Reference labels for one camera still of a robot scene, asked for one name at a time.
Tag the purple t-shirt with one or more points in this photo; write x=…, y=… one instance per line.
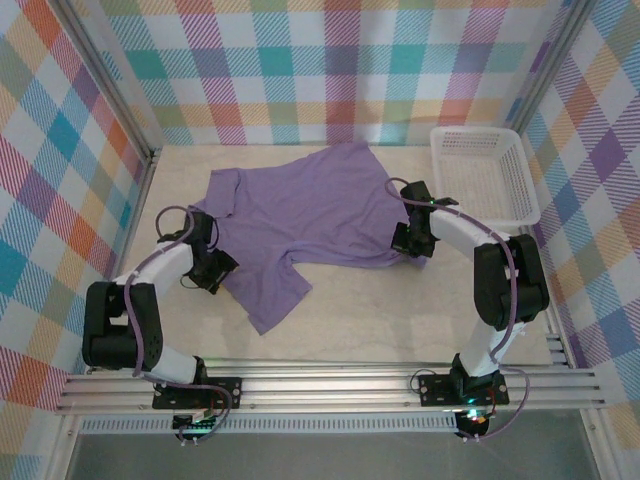
x=310, y=210

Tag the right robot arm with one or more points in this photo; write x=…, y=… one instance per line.
x=505, y=280

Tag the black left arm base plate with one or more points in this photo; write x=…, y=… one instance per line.
x=225, y=392

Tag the aluminium corner post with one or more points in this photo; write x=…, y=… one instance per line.
x=115, y=95
x=545, y=65

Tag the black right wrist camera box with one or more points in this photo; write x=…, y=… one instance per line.
x=400, y=238

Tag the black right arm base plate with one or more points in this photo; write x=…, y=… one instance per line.
x=435, y=390

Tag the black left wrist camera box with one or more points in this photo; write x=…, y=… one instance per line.
x=226, y=265

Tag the white plastic mesh basket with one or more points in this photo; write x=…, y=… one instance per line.
x=480, y=170

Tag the aluminium frame rail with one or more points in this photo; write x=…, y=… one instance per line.
x=325, y=386

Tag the aluminium side rail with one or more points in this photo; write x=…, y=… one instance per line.
x=557, y=340

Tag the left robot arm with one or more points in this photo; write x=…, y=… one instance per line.
x=120, y=325

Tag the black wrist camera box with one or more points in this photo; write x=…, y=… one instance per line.
x=400, y=238
x=226, y=265

